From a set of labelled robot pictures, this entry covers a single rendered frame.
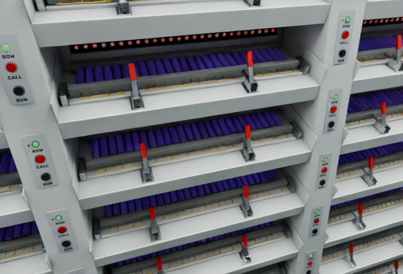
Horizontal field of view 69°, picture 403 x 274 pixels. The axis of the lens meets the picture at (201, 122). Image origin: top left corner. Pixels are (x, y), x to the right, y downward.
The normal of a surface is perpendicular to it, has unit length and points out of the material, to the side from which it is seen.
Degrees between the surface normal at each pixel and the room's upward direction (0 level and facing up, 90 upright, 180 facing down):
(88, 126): 109
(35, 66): 90
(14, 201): 19
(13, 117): 90
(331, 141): 90
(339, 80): 90
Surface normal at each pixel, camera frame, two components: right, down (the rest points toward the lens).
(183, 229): 0.06, -0.73
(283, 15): 0.29, 0.67
